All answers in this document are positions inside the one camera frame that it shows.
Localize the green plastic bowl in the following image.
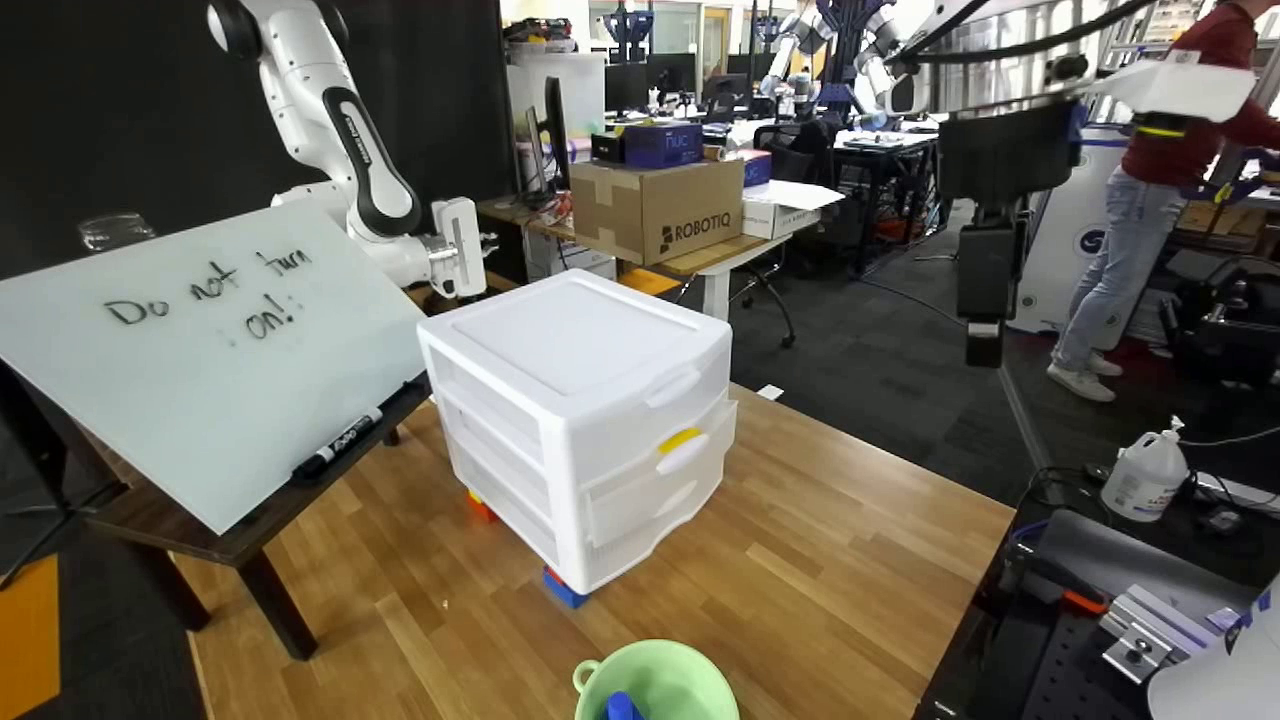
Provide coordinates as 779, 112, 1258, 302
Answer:
573, 641, 738, 720

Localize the blue block in bowl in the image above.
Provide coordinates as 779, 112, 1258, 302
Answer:
604, 693, 645, 720

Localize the orange block under drawers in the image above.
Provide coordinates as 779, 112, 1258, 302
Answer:
463, 490, 495, 523

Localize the black marker pen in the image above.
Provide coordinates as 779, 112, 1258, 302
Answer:
287, 410, 380, 483

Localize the brown cardboard box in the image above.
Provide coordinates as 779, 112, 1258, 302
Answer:
573, 158, 742, 263

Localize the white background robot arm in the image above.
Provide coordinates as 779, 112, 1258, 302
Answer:
202, 0, 489, 301

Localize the blue block under drawers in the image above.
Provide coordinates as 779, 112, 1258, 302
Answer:
539, 566, 586, 609

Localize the dark blue box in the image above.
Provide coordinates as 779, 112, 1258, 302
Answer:
593, 125, 702, 169

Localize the white plastic jug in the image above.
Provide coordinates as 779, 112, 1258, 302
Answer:
1101, 417, 1186, 523

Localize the white plastic drawer unit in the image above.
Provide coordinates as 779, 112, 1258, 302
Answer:
419, 272, 736, 597

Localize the dark wooden easel stand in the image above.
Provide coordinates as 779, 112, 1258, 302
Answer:
53, 377, 436, 665

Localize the whiteboard with writing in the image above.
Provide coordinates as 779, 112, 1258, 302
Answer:
0, 203, 424, 536

